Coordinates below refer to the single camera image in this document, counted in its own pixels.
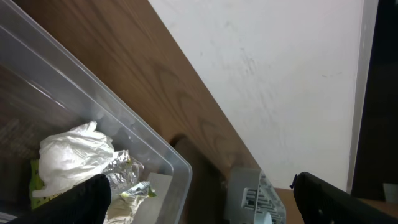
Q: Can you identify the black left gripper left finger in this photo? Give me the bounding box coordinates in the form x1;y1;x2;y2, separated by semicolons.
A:
8;174;111;224

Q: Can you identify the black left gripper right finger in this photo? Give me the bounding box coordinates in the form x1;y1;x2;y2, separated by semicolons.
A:
290;172;397;224

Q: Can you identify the white tissue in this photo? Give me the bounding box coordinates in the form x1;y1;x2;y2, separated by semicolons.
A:
32;121;114;197

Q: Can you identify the light blue bowl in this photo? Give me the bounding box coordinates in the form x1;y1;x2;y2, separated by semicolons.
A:
254;212;272;224

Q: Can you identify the yellow green snack wrapper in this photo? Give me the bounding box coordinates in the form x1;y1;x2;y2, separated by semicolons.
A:
29;150;157;210

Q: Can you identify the white paper napkin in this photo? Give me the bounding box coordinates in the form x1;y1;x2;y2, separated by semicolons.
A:
103;195;147;224

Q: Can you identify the grey dishwasher rack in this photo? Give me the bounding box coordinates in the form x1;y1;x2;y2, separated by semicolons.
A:
223;167;286;224

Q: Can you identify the brown serving tray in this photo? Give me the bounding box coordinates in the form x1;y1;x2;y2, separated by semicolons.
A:
170;134;226;224

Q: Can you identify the clear plastic bin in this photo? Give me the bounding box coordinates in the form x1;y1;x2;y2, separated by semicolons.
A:
1;1;192;223

